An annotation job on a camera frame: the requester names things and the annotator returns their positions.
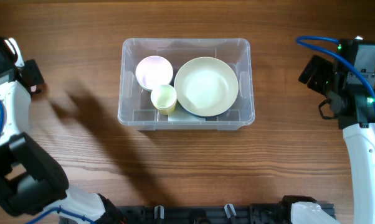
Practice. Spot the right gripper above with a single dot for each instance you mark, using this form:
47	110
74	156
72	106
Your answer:
324	67

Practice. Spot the pink plastic bowl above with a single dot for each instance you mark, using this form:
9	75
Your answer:
153	71

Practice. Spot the pale green plastic cup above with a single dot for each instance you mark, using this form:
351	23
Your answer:
163	96

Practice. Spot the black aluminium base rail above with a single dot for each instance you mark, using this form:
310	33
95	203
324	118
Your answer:
252	214

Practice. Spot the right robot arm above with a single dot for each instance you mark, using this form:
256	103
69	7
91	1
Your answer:
347	84

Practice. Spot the pink plastic cup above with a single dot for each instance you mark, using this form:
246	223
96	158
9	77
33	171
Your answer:
34	90

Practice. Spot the dark blue plate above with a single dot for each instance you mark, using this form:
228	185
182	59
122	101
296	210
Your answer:
206	109

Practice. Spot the cream plastic plate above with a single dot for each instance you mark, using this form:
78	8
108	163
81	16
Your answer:
206	78

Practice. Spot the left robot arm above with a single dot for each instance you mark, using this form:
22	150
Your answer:
31	181

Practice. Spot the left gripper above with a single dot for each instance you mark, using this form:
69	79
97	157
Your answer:
32	67

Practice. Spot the mint green plastic bowl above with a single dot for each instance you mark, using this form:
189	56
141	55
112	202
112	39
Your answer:
145	88

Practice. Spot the clear plastic storage container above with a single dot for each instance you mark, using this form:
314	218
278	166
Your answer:
135	108

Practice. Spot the yellow plastic cup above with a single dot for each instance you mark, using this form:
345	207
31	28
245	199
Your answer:
167	111

